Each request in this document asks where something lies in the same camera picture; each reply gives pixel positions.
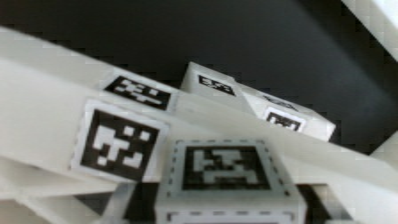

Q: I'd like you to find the white chair back frame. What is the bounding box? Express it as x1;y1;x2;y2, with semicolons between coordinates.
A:
0;26;398;224

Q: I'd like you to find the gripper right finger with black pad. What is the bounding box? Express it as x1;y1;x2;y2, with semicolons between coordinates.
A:
298;183;356;224

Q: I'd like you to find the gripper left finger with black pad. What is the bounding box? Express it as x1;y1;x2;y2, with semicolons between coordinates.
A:
93;181;157;224

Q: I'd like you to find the white tagged cube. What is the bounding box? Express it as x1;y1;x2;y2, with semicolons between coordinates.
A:
154;139;307;224

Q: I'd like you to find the white chair leg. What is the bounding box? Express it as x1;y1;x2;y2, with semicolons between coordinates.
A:
239;84;335;141
180;62;251;112

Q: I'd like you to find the white U-shaped fence wall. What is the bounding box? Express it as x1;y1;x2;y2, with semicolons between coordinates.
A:
340;0;398;61

